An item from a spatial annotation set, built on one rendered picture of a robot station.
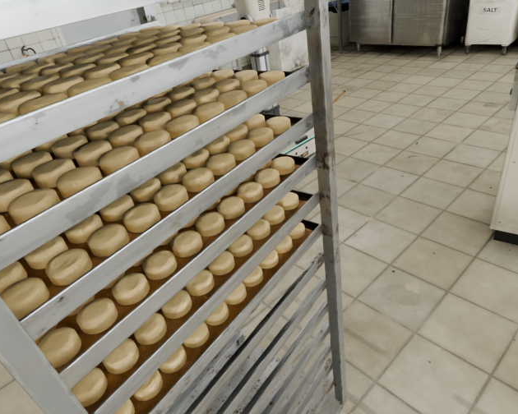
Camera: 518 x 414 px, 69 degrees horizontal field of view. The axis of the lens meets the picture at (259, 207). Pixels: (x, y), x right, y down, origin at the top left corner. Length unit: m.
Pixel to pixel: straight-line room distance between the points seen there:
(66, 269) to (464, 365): 1.54
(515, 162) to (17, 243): 1.96
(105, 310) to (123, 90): 0.29
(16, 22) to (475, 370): 1.71
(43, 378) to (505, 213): 2.07
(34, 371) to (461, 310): 1.74
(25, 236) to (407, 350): 1.55
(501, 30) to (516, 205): 3.74
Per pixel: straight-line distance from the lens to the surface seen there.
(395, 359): 1.73
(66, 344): 0.55
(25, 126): 0.41
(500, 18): 5.67
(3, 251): 0.43
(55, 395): 0.49
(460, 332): 1.87
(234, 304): 0.77
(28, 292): 0.50
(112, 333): 0.53
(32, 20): 0.41
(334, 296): 1.04
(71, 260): 0.52
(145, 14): 1.01
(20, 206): 0.47
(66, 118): 0.42
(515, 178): 2.12
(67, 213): 0.44
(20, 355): 0.44
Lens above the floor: 1.42
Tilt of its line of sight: 33 degrees down
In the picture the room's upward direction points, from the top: 10 degrees counter-clockwise
